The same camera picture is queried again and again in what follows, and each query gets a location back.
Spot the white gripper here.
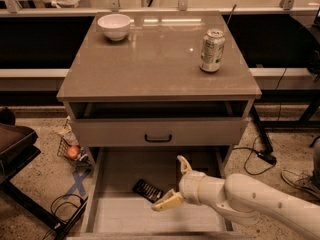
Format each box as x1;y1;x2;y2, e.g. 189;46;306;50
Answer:
151;155;227;212

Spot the black rxbar chocolate bar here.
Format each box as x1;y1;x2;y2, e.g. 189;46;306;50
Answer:
132;179;163;203

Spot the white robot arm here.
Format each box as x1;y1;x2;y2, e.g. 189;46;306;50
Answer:
152;155;320;240

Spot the open middle drawer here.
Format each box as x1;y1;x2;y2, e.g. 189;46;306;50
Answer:
68;147;253;240

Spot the closed top drawer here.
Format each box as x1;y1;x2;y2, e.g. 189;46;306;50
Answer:
71;118;248;147

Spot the grey drawer cabinet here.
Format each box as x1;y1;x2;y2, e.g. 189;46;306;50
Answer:
57;12;261;161

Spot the black leaning bar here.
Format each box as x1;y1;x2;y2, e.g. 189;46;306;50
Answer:
250;106;273;153

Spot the red apple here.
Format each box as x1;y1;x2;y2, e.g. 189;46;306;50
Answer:
66;146;80;160

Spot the grey sneaker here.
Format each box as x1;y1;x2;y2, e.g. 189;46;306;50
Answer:
281;169;320;199

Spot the green white soda can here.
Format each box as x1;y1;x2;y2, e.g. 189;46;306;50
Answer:
200;28;225;73

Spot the black chair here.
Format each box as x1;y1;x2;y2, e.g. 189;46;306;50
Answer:
0;107;87;240

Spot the white ceramic bowl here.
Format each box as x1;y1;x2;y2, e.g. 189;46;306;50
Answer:
97;14;131;41

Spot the black drawer handle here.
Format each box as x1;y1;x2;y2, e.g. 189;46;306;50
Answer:
144;134;172;143

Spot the black power cable right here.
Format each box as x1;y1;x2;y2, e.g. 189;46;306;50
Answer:
232;135;278;177

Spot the black wire basket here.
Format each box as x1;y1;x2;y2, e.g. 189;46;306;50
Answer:
57;138;91;168

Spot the black floor cable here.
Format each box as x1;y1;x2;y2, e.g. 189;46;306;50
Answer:
41;193;87;240

